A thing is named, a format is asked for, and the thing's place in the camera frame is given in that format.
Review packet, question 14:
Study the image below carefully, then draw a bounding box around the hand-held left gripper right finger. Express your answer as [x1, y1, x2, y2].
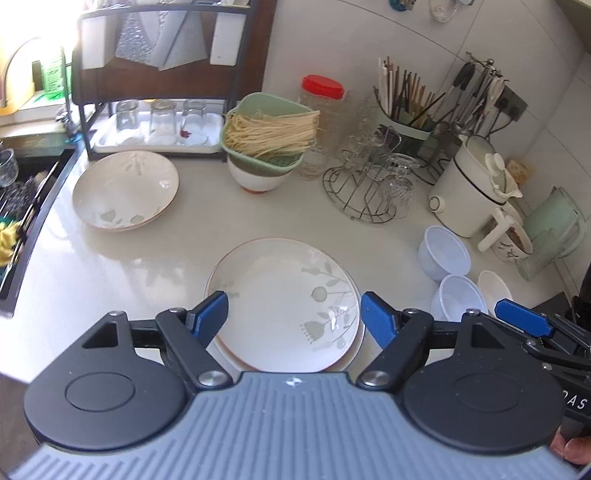
[358, 291, 509, 391]

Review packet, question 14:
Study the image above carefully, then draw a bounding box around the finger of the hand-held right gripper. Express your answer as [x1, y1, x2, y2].
[494, 298, 591, 357]
[521, 338, 591, 376]

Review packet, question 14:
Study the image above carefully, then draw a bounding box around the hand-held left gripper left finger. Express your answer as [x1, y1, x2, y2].
[81, 291, 234, 390]

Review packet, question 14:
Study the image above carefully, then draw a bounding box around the small white ceramic bowl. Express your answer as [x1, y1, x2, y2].
[478, 270, 513, 317]

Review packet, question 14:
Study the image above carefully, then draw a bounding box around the person's right hand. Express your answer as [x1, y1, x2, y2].
[549, 430, 591, 468]

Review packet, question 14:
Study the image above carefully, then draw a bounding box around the white plate with orange rim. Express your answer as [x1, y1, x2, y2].
[209, 318, 368, 374]

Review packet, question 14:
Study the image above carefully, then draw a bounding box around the black cooktop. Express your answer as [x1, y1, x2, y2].
[526, 258, 591, 331]

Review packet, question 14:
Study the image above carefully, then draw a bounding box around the textured glass mug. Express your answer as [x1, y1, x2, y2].
[516, 231, 560, 282]

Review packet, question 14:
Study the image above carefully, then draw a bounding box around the white plastic bowl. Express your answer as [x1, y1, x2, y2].
[418, 225, 472, 282]
[429, 274, 489, 322]

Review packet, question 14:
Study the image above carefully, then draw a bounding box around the green pitcher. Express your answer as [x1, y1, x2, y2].
[524, 186, 587, 259]

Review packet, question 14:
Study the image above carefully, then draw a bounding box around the textured glass cup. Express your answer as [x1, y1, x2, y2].
[383, 153, 419, 178]
[382, 175, 414, 219]

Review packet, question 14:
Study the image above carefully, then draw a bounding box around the white electric pot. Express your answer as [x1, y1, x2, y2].
[427, 134, 525, 253]

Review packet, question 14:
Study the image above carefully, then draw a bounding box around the white bowl with orange base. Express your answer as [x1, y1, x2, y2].
[227, 157, 290, 197]

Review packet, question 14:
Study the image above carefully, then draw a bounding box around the brown paper tag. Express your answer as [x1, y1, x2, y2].
[505, 159, 533, 184]

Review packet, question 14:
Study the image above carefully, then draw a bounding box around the deep white floral plate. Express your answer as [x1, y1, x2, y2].
[71, 151, 181, 232]

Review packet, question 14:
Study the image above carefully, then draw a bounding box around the white drain tray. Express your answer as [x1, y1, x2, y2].
[92, 111, 225, 156]

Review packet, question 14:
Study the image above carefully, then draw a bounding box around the bundle of dried noodles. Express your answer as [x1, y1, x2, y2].
[224, 110, 322, 160]

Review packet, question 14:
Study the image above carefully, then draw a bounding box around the clear drinking glass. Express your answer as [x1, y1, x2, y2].
[148, 99, 179, 140]
[181, 99, 209, 140]
[115, 99, 142, 136]

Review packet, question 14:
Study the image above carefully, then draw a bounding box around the green strainer basket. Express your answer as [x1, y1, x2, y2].
[219, 92, 319, 179]

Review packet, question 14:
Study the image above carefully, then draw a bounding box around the yellow cloth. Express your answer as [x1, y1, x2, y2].
[0, 220, 25, 267]

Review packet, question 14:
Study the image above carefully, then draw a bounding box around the clear jar with red lid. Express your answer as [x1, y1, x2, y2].
[298, 75, 347, 179]

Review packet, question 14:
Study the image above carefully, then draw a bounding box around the black kitchen sink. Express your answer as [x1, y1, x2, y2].
[0, 138, 77, 319]

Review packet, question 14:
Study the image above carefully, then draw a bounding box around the set of hanging kitchen utensils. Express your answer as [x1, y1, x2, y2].
[434, 60, 507, 136]

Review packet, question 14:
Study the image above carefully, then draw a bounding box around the bundle of chopsticks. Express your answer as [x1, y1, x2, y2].
[378, 55, 447, 128]

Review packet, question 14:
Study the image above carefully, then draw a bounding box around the black dish rack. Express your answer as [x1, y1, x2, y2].
[71, 0, 260, 154]

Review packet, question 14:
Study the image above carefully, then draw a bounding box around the glass bowl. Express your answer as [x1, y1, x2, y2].
[0, 150, 20, 188]

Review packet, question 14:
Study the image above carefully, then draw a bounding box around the black utensil stand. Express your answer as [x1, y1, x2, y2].
[416, 51, 509, 185]

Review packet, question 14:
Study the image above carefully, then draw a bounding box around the white hanging holder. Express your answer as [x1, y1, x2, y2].
[210, 13, 242, 66]
[81, 14, 117, 71]

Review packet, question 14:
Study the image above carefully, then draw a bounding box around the green dish soap bottle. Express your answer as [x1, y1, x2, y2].
[39, 46, 68, 100]

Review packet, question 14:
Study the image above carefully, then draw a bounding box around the curved metal faucet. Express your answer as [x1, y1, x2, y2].
[0, 37, 43, 108]

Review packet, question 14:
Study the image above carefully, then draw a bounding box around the metal wire cup rack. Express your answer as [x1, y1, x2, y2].
[322, 124, 417, 225]

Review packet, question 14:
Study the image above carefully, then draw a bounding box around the dark wall socket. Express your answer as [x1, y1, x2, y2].
[496, 85, 529, 122]

